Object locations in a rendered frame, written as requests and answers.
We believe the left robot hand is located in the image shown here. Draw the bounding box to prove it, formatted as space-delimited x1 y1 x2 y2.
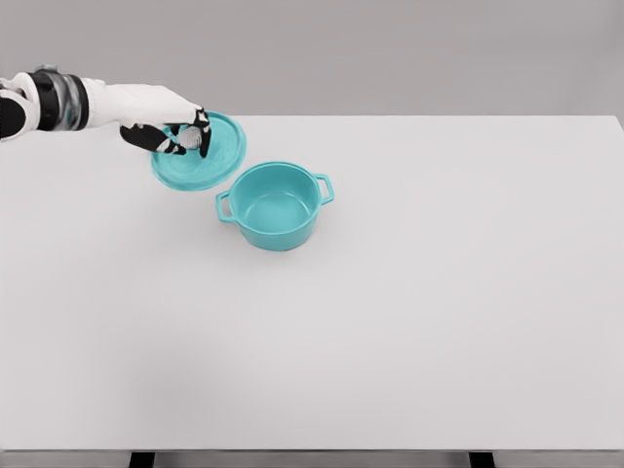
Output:
116 84 213 160

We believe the teal pot lid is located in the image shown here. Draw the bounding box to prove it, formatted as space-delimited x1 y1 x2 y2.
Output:
150 110 249 193

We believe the teal pot with handles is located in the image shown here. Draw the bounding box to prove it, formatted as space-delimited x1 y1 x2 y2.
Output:
214 162 336 253

